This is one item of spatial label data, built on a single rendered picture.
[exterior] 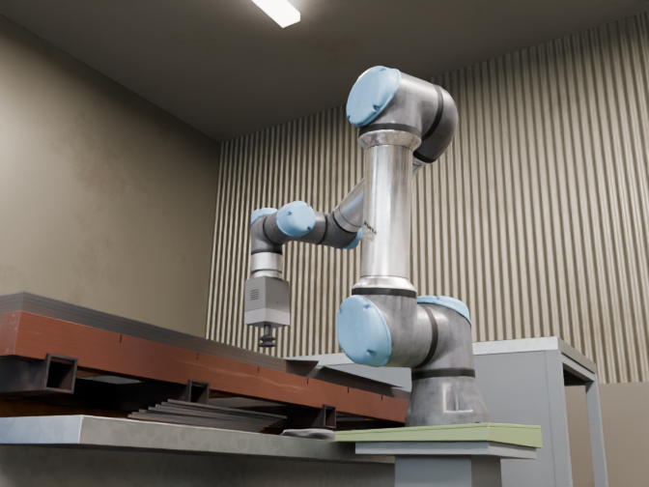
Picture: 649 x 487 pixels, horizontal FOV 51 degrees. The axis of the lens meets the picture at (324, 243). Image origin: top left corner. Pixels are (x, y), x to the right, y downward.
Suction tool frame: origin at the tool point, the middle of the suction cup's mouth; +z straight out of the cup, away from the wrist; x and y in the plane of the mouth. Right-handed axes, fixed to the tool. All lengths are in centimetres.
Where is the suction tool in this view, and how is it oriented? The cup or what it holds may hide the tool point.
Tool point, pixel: (268, 346)
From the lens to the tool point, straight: 155.7
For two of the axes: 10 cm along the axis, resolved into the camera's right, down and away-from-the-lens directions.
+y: -6.1, -2.2, -7.7
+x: 7.9, -2.1, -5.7
